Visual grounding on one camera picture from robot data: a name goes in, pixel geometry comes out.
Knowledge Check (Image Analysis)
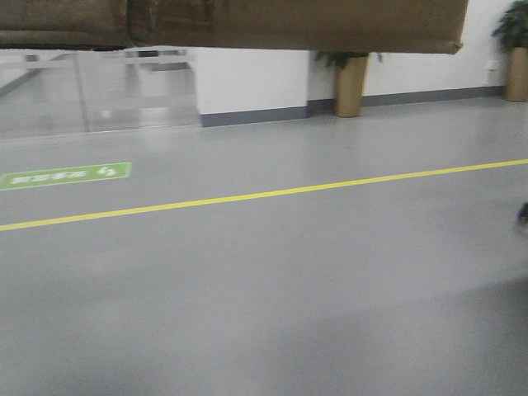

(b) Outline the brown cardboard carton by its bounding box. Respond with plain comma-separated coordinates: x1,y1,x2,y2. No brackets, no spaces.
1,0,468,54

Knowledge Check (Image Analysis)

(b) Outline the gold planter with plant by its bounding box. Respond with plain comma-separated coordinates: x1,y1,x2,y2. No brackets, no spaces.
492,1,527,102
315,50,370,118

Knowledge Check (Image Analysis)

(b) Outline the glass partition railing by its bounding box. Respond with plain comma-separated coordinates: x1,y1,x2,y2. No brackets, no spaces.
1,46,200,140

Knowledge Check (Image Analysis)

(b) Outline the right gold planter with plant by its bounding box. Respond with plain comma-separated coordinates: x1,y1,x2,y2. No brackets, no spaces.
492,1,527,102

